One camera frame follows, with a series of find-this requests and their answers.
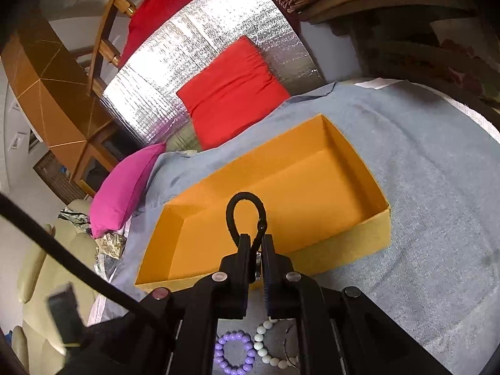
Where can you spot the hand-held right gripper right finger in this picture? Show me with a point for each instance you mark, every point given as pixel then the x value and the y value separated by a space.
pixel 267 281

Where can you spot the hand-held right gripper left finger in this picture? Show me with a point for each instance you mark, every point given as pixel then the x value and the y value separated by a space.
pixel 246 269

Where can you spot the orange cardboard box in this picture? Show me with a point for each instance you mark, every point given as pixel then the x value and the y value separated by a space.
pixel 293 172

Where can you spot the beige sofa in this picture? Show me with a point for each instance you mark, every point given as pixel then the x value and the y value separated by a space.
pixel 43 273

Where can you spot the gold patterned cloth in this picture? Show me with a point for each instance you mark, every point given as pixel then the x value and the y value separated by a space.
pixel 111 244

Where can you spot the silver patterned cloth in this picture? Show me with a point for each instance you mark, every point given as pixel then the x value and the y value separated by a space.
pixel 76 218

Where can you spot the pink cushion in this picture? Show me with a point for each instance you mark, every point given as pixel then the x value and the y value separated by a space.
pixel 121 191

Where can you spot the red cushion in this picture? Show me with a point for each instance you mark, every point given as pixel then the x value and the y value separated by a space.
pixel 168 4
pixel 230 93

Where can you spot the grey-blue blanket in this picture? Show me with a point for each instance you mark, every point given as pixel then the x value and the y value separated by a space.
pixel 422 187

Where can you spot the silver foil mat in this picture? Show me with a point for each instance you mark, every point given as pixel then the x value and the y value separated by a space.
pixel 175 70

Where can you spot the orange-brown wooden cabinet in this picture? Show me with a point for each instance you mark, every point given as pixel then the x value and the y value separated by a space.
pixel 50 86

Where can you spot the wooden chair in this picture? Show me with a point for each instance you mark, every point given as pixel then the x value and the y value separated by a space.
pixel 107 19

